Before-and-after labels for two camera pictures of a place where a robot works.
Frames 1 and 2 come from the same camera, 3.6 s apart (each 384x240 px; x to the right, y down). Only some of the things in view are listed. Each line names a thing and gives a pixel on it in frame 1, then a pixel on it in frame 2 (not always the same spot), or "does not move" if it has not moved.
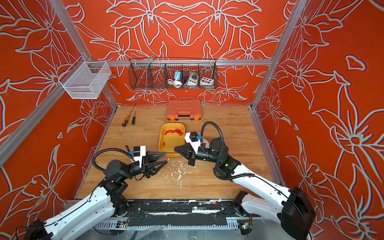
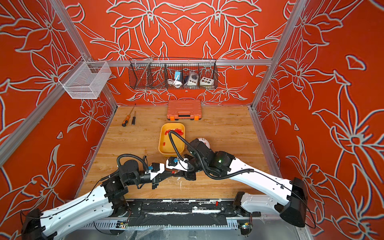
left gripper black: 145,170 -> 164,176
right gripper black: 189,153 -> 187,175
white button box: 206,81 does not move
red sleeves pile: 177,130 does not move
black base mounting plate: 179,213 does not move
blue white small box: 177,76 does not move
